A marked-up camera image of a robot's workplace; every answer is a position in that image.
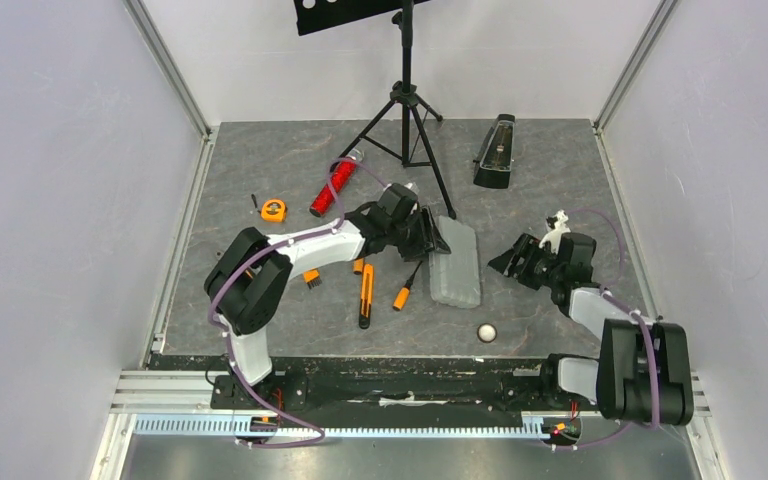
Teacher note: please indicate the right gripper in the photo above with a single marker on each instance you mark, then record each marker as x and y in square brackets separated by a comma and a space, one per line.
[521, 258]

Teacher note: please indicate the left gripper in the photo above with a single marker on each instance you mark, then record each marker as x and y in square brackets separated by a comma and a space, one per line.
[429, 238]

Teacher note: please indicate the grey plastic tool case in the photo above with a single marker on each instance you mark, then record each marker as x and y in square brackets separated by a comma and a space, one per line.
[454, 277]

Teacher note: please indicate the orange handled screwdriver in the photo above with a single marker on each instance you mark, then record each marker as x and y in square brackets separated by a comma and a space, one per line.
[358, 266]
[405, 291]

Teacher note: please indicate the orange black utility knife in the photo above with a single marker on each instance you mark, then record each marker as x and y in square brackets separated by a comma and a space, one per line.
[366, 296]

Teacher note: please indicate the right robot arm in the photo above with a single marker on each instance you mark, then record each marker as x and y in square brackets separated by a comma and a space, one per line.
[642, 373]

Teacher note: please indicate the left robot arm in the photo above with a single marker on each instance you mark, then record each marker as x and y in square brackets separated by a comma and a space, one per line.
[247, 283]

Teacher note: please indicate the black metronome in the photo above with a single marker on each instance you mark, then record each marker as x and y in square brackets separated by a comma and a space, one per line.
[493, 164]

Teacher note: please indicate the red glitter tube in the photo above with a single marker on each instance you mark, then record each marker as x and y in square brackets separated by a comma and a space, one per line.
[339, 175]

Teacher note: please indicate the black tripod stand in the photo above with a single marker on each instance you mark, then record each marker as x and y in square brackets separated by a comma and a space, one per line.
[404, 93]

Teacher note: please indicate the orange hex key set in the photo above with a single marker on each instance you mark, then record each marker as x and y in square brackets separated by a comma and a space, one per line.
[312, 278]

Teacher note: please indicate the orange tape measure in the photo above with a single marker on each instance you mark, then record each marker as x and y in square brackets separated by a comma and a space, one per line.
[274, 211]

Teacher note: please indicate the black perforated stand plate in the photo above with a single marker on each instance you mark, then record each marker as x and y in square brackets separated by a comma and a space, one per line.
[320, 15]

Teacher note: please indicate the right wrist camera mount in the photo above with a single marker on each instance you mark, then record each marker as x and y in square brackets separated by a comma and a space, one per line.
[556, 227]

